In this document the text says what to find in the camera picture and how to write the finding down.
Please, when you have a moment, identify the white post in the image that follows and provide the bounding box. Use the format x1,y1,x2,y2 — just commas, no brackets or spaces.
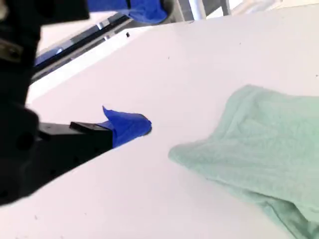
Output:
188,0,207,21

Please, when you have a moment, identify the dark grey metal rail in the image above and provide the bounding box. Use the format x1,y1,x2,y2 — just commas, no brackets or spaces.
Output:
31,13,137,83

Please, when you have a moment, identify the green t-shirt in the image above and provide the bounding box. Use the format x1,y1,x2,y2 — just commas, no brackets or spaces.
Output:
168,84,319,239

